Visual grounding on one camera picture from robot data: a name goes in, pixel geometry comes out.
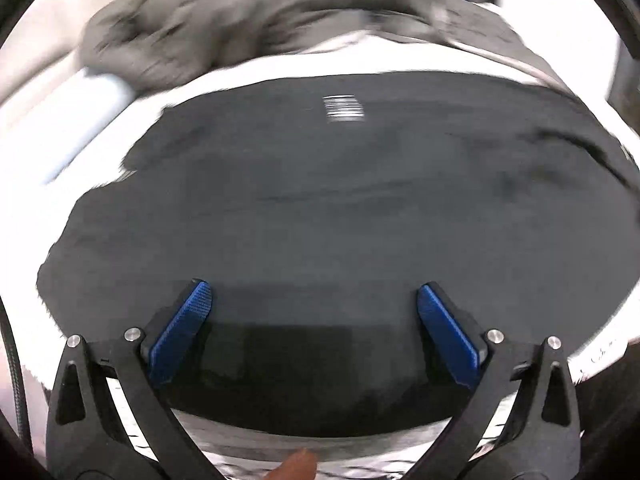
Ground person's left hand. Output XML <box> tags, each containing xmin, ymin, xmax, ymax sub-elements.
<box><xmin>264</xmin><ymin>449</ymin><xmax>318</xmax><ymax>480</ymax></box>

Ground white textured bed sheet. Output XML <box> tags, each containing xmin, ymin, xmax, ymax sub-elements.
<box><xmin>0</xmin><ymin>0</ymin><xmax>640</xmax><ymax>480</ymax></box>

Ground black pants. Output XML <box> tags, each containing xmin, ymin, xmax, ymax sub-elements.
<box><xmin>36</xmin><ymin>72</ymin><xmax>640</xmax><ymax>438</ymax></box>

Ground grey jacket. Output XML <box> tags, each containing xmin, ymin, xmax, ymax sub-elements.
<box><xmin>77</xmin><ymin>0</ymin><xmax>566</xmax><ymax>100</ymax></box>

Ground pale blue cloth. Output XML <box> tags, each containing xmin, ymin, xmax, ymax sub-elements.
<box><xmin>40</xmin><ymin>66</ymin><xmax>137</xmax><ymax>187</ymax></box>

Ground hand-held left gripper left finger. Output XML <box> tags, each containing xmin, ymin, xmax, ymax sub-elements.
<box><xmin>46</xmin><ymin>278</ymin><xmax>227</xmax><ymax>480</ymax></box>

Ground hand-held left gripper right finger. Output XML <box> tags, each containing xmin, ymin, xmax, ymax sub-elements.
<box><xmin>400</xmin><ymin>281</ymin><xmax>584</xmax><ymax>480</ymax></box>

